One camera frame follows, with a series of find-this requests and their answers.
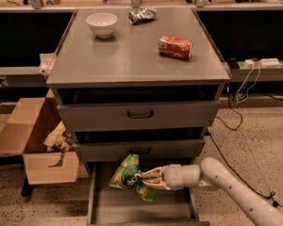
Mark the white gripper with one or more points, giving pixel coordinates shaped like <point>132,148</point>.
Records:
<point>173,176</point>

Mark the green rice chip bag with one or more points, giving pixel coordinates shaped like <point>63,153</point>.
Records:
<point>129,176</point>

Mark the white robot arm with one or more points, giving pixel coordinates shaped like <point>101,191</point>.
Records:
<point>209,174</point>

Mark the bottom grey drawer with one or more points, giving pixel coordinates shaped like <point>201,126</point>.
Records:
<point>124,207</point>

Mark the grey drawer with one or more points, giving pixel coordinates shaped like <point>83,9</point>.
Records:
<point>113,151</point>
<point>137,116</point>
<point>124,207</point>

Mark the top grey drawer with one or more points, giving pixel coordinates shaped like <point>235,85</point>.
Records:
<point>137,116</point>

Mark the middle grey drawer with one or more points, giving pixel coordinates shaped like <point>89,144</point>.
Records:
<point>113,151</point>

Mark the grey drawer cabinet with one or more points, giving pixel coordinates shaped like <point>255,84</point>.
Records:
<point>128,68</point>

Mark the crumpled silver foil bag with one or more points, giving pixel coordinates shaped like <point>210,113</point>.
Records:
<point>142,15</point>

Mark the snack bags in box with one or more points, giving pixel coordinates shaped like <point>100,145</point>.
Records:
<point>60,140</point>

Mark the orange soda can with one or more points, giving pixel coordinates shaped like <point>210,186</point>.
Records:
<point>172,46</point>

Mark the open cardboard box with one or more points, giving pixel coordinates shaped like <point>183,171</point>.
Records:
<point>25,132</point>

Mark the white power strip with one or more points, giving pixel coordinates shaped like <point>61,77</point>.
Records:
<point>264,63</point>

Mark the white paper on ledge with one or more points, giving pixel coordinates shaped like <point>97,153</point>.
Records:
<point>47,62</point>

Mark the white bowl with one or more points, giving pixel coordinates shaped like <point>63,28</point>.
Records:
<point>102,24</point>

